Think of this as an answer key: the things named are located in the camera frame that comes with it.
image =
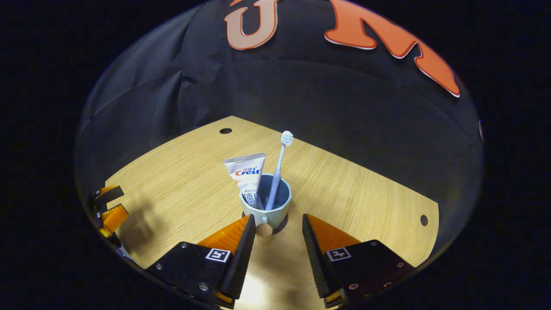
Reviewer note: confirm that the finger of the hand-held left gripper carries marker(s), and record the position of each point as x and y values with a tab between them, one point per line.
107	193
114	217

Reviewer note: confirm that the white toothpaste tube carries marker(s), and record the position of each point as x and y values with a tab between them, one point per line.
247	176

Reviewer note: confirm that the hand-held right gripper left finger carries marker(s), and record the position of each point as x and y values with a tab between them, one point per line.
242	258

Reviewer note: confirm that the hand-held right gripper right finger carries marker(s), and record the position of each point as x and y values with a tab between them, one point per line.
314	258

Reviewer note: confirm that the light blue toothbrush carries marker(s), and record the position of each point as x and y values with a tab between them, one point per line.
280	163

